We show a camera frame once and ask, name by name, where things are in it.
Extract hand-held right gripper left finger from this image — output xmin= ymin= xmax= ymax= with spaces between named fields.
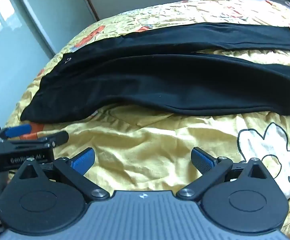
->
xmin=18 ymin=147 xmax=110 ymax=203

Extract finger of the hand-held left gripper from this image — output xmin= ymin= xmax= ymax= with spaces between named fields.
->
xmin=0 ymin=124 xmax=32 ymax=139
xmin=36 ymin=131 xmax=70 ymax=148

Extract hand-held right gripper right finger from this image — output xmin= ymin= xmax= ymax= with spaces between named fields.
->
xmin=176 ymin=147 xmax=275 ymax=202

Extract black pants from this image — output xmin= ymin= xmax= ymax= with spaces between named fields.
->
xmin=20 ymin=22 xmax=290 ymax=124

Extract yellow floral bed blanket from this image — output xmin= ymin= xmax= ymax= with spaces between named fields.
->
xmin=5 ymin=0 xmax=290 ymax=233

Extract glass wardrobe door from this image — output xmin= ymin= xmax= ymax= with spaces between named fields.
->
xmin=0 ymin=0 xmax=99 ymax=130

